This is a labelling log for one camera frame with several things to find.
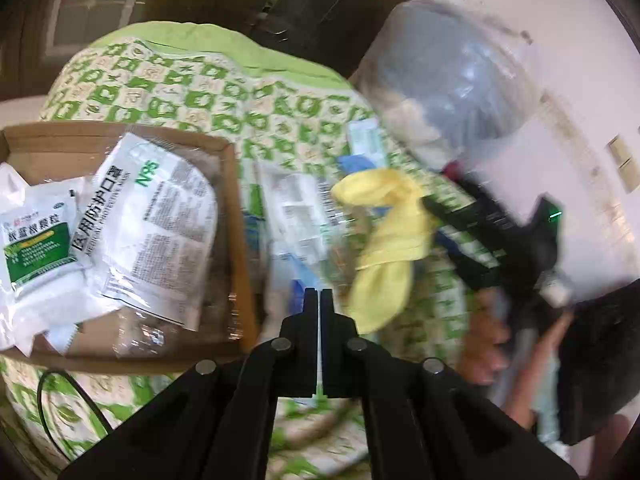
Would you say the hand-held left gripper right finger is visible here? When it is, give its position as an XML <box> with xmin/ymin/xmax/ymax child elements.
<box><xmin>320</xmin><ymin>287</ymin><xmax>579</xmax><ymax>480</ymax></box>

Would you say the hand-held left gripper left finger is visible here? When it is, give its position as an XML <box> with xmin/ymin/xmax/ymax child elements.
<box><xmin>59</xmin><ymin>287</ymin><xmax>319</xmax><ymax>480</ymax></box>

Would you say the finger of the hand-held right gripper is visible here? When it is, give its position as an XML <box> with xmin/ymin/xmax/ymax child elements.
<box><xmin>422</xmin><ymin>194</ymin><xmax>483</xmax><ymax>228</ymax></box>
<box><xmin>436</xmin><ymin>232</ymin><xmax>503</xmax><ymax>291</ymax></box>

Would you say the yellow rubber glove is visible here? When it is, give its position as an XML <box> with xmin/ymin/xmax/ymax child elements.
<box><xmin>331</xmin><ymin>167</ymin><xmax>439</xmax><ymax>335</ymax></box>

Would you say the brown cardboard box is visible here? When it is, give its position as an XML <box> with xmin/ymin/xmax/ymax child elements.
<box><xmin>0</xmin><ymin>122</ymin><xmax>260</xmax><ymax>376</ymax></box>

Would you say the person's right forearm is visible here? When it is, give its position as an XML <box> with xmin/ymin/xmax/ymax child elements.
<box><xmin>502</xmin><ymin>310</ymin><xmax>576</xmax><ymax>436</ymax></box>

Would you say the person's right hand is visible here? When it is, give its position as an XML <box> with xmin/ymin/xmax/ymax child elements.
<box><xmin>457</xmin><ymin>290</ymin><xmax>515</xmax><ymax>387</ymax></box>

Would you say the blue glove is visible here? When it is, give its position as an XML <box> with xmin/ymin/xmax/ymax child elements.
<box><xmin>337</xmin><ymin>155</ymin><xmax>383</xmax><ymax>180</ymax></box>

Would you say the light blue packet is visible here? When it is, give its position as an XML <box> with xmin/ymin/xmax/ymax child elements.
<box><xmin>347</xmin><ymin>120</ymin><xmax>390</xmax><ymax>168</ymax></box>

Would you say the clear plastic bag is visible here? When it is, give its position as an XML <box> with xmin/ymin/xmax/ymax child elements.
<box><xmin>356</xmin><ymin>0</ymin><xmax>545</xmax><ymax>173</ymax></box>

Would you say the black clothing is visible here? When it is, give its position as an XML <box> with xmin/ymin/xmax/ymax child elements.
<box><xmin>554</xmin><ymin>275</ymin><xmax>640</xmax><ymax>447</ymax></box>

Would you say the white printed packet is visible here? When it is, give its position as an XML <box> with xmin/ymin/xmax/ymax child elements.
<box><xmin>254</xmin><ymin>160</ymin><xmax>343</xmax><ymax>273</ymax></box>

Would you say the white face mask packet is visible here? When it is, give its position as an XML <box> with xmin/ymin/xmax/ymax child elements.
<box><xmin>82</xmin><ymin>132</ymin><xmax>219</xmax><ymax>332</ymax></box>

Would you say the plain white packet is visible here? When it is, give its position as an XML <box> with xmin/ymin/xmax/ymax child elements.
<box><xmin>0</xmin><ymin>260</ymin><xmax>98</xmax><ymax>357</ymax></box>

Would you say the green label medicine sachet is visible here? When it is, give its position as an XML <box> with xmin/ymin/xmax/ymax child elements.
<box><xmin>0</xmin><ymin>182</ymin><xmax>82</xmax><ymax>302</ymax></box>

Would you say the green printed blanket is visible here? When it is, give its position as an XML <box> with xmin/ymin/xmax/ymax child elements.
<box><xmin>0</xmin><ymin>22</ymin><xmax>501</xmax><ymax>480</ymax></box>

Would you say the black cable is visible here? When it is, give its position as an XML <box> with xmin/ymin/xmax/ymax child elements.
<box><xmin>37</xmin><ymin>370</ymin><xmax>117</xmax><ymax>463</ymax></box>

